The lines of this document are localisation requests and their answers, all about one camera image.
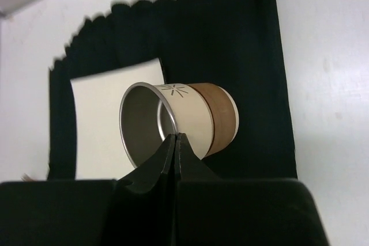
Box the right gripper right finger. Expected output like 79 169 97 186
175 134 329 245

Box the white square plate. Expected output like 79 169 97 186
71 59 164 180

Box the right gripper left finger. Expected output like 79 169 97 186
1 135 176 245

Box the silver metal cup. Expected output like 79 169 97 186
119 82 239 168

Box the copper fork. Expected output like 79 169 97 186
21 174 39 182

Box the black cloth placemat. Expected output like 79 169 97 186
47 0 298 180

